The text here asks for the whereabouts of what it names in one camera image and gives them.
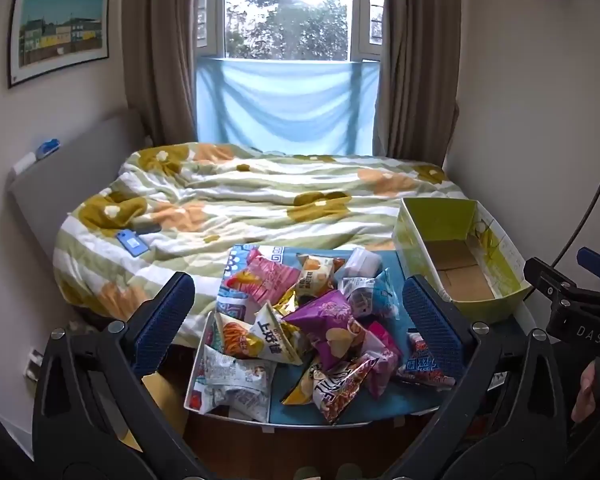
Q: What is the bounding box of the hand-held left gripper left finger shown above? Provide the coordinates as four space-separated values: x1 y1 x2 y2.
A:
32 271 216 480

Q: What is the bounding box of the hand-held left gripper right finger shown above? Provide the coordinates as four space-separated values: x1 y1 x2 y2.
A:
385 274 568 480

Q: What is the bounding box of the red white blue packet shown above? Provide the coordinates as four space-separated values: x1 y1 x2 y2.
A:
396 331 457 388

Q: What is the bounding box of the magenta snack packet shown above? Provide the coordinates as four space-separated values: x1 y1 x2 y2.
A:
357 321 403 398

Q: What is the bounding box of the green cardboard box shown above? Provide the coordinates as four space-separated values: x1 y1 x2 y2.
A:
391 197 533 323

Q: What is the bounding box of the grey newsprint snack packet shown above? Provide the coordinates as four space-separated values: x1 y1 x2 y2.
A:
189 344 277 422

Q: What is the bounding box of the purple chips packet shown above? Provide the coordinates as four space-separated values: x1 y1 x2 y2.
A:
281 289 368 372

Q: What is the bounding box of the red brown striped packet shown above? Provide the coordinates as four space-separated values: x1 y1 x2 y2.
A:
304 355 381 425

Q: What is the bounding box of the gold foil snack packet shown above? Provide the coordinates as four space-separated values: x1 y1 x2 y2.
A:
272 291 303 322

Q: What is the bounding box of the yellow chips packet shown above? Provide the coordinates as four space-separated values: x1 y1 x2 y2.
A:
280 356 323 407

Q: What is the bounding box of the person's right hand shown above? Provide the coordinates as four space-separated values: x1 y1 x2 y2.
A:
571 361 599 424

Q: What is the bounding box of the blue white snack packet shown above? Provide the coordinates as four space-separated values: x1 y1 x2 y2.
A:
339 269 402 320

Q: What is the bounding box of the teal table mat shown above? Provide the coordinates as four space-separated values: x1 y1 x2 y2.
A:
220 245 463 425

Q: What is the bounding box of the blue card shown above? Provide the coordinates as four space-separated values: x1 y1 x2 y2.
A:
117 231 151 257

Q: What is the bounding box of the brown paper bag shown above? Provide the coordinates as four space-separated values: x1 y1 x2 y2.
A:
121 371 190 455

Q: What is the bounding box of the translucent white snack pack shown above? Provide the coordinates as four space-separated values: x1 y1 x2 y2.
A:
345 247 384 282

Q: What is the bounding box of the yellow white snack packet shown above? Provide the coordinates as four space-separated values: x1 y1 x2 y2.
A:
214 301 305 367

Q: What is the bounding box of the pink snack packet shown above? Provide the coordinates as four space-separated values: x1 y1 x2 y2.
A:
227 249 303 308

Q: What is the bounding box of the orange snack packet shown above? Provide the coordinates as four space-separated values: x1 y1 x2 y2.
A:
286 254 347 303

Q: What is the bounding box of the floral striped blanket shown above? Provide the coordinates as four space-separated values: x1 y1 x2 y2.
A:
52 142 477 347

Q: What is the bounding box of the grey headboard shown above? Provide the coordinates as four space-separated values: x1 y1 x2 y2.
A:
7 107 153 267

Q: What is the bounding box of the light blue window cloth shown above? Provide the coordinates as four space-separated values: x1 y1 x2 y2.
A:
194 56 382 157

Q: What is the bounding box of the brown curtain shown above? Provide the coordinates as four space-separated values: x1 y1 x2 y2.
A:
374 0 463 167
122 0 202 150

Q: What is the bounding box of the window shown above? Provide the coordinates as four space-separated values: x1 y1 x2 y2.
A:
199 0 387 63

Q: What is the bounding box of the white wall socket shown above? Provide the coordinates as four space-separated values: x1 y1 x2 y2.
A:
26 349 45 382

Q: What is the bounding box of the framed wall poster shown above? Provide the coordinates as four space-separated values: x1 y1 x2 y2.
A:
7 0 112 90

